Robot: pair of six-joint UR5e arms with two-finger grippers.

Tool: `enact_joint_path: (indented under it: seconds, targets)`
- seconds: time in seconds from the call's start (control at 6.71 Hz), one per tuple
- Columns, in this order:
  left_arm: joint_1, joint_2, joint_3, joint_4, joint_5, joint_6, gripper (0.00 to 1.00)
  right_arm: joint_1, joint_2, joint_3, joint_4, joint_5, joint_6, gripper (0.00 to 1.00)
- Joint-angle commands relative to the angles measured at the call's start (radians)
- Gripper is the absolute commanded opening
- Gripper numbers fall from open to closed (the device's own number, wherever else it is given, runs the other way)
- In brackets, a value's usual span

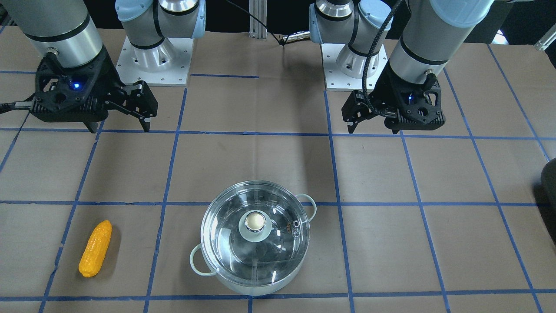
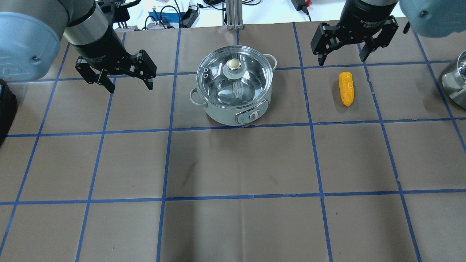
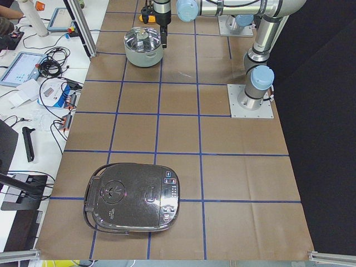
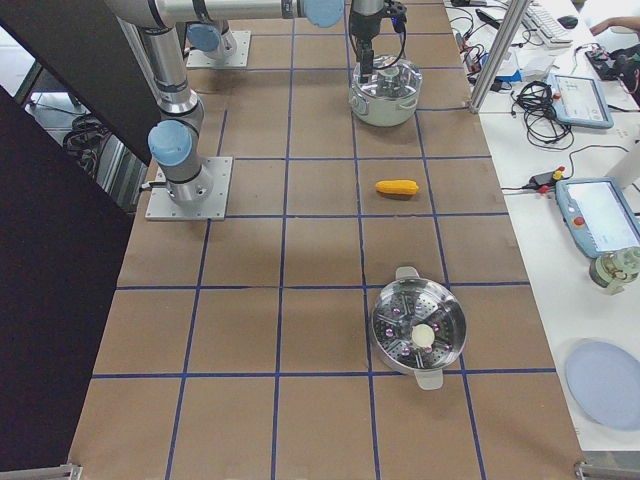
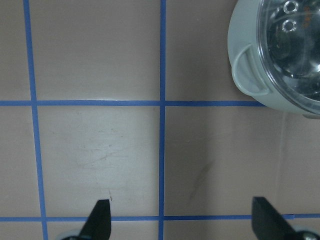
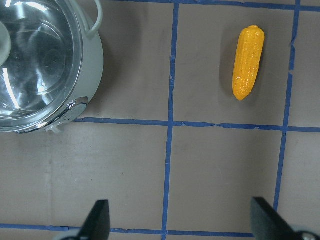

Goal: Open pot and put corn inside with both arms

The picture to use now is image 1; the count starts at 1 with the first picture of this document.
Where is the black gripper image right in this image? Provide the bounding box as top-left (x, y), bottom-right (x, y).
top-left (341, 65), bottom-right (446, 135)

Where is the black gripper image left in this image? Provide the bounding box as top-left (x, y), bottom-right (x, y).
top-left (29, 47), bottom-right (159, 133)

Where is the glass pot lid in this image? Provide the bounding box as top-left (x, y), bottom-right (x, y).
top-left (200, 180), bottom-right (311, 288)

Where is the yellow plastic corn cob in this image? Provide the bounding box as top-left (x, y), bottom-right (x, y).
top-left (78, 220), bottom-right (113, 278)

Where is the dark object edge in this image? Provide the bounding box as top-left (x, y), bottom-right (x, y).
top-left (541, 158), bottom-right (556, 209)

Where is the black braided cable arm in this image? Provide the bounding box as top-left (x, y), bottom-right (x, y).
top-left (364, 0), bottom-right (406, 117)

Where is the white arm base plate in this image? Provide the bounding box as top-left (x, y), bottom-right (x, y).
top-left (116, 38), bottom-right (195, 87)
top-left (321, 43), bottom-right (388, 91)

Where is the black cable image left gripper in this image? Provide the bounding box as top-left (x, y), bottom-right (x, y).
top-left (0, 93), bottom-right (35, 114)

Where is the thin black cable with plug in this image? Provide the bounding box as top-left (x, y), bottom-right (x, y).
top-left (225, 0), bottom-right (311, 49)

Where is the aluminium extrusion post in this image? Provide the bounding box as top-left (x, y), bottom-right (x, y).
top-left (248, 0), bottom-right (268, 41)

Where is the steel pot with handles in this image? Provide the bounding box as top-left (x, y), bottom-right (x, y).
top-left (189, 180), bottom-right (317, 296)

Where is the aluminium bracket top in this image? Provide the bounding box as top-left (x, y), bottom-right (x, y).
top-left (534, 25), bottom-right (556, 51)

